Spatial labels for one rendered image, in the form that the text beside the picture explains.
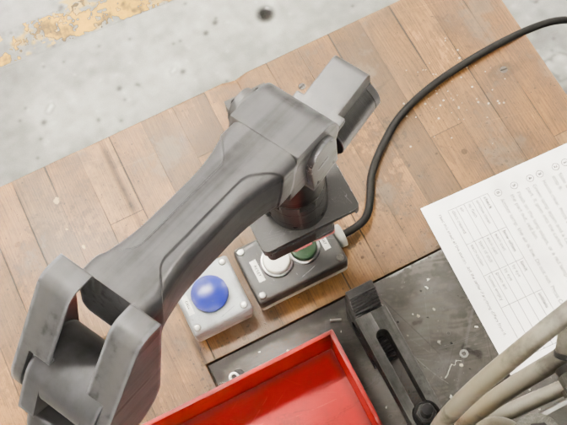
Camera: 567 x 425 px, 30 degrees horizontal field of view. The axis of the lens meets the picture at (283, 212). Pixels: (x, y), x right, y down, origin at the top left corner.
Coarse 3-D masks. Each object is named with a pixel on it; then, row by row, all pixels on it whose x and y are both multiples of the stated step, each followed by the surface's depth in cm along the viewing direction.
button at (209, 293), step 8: (200, 280) 112; (208, 280) 112; (216, 280) 112; (192, 288) 112; (200, 288) 112; (208, 288) 111; (216, 288) 111; (224, 288) 111; (192, 296) 111; (200, 296) 111; (208, 296) 111; (216, 296) 111; (224, 296) 111; (200, 304) 111; (208, 304) 111; (216, 304) 111
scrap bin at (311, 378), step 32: (288, 352) 106; (320, 352) 111; (224, 384) 105; (256, 384) 110; (288, 384) 111; (320, 384) 110; (352, 384) 108; (160, 416) 105; (192, 416) 109; (224, 416) 110; (256, 416) 110; (288, 416) 109; (320, 416) 109; (352, 416) 109
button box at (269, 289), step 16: (560, 16) 127; (528, 32) 124; (496, 48) 123; (464, 64) 122; (416, 96) 121; (400, 112) 121; (384, 144) 119; (368, 176) 118; (368, 192) 117; (368, 208) 116; (336, 224) 115; (256, 240) 114; (320, 240) 113; (336, 240) 113; (240, 256) 113; (256, 256) 113; (320, 256) 113; (336, 256) 113; (256, 272) 113; (288, 272) 112; (304, 272) 112; (320, 272) 112; (336, 272) 115; (256, 288) 112; (272, 288) 112; (288, 288) 112; (304, 288) 114; (272, 304) 114
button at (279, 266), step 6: (264, 258) 112; (282, 258) 112; (288, 258) 112; (264, 264) 112; (270, 264) 112; (276, 264) 112; (282, 264) 112; (288, 264) 112; (270, 270) 112; (276, 270) 112; (282, 270) 112
